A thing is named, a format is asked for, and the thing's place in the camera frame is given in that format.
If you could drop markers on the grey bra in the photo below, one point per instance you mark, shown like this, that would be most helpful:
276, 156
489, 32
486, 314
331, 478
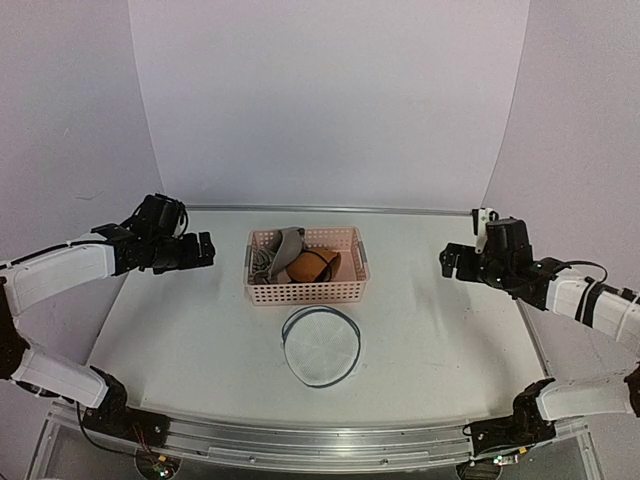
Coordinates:
283, 248

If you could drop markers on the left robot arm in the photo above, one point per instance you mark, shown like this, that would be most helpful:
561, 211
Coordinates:
102, 253

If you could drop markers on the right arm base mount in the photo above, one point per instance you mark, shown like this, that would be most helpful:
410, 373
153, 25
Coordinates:
524, 427

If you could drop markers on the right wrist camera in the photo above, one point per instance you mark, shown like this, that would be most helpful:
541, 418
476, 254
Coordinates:
481, 218

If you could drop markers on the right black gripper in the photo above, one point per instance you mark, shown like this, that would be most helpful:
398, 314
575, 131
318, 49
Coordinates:
451, 253

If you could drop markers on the pink plastic basket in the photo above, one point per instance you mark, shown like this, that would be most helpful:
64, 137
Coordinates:
347, 286

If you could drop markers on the white mesh laundry bag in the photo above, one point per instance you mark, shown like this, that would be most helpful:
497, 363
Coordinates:
321, 345

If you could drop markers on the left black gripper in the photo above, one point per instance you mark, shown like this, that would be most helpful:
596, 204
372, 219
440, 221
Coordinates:
192, 258

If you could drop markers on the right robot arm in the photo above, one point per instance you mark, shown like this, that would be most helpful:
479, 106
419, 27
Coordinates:
593, 303

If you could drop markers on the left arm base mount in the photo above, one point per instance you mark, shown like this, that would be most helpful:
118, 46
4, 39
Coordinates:
115, 418

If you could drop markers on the aluminium front rail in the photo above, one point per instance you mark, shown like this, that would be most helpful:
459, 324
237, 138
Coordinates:
66, 451

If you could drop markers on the orange black bra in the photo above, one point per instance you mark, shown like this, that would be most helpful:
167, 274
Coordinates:
316, 265

